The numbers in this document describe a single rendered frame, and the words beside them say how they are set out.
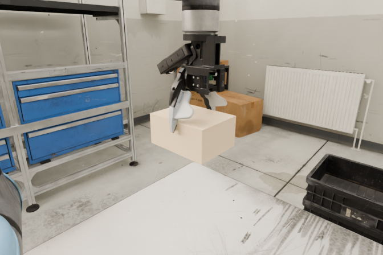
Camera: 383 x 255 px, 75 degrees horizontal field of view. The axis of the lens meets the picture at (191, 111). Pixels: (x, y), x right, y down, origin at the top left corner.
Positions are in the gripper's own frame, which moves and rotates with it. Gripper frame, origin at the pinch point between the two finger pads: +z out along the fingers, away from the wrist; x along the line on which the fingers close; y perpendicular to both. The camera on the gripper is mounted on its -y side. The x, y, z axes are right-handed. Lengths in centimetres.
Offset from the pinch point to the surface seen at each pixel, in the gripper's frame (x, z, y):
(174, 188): 4.8, 25.5, -11.8
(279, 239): 7.4, 25.4, 20.8
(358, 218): 57, 45, 31
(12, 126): -9, 34, -139
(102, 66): 53, 4, -139
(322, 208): 57, 47, 19
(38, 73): 10, 5, -139
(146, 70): 161, 27, -226
